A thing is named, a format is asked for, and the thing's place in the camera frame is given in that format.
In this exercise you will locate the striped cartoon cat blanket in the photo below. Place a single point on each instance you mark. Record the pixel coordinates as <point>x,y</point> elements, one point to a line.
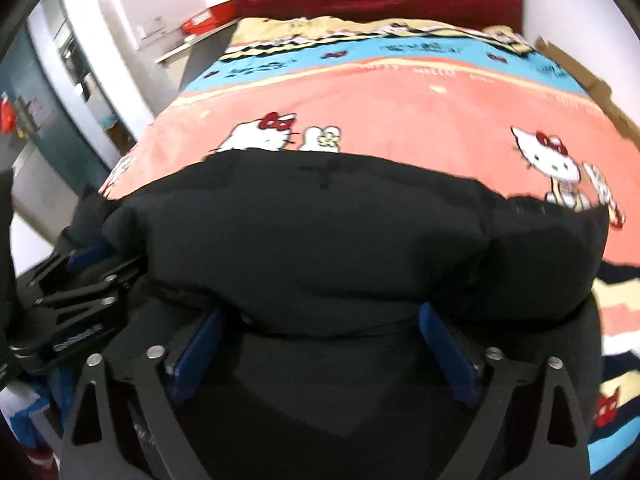
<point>400,110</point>

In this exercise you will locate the white wall switch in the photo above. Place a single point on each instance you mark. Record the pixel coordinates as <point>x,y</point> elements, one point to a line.
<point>151,27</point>

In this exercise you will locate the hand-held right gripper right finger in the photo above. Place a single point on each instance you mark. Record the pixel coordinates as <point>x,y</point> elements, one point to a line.
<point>447,357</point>

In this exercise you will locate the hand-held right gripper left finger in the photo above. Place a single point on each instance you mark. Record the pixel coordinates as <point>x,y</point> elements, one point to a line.
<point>195,357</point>

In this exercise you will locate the blue white cloth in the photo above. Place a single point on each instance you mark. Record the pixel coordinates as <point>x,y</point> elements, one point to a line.
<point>27,420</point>

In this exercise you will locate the white nightstand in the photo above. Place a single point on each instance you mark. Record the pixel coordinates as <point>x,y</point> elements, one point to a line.
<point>192,55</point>

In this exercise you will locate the red box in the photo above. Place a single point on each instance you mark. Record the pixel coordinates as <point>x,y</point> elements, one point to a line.
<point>207,17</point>

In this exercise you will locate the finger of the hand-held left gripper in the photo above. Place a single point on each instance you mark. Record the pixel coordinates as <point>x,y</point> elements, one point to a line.
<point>87,256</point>
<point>95,285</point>

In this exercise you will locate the black hooded sweatshirt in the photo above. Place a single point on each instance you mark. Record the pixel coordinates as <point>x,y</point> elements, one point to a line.
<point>300,240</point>

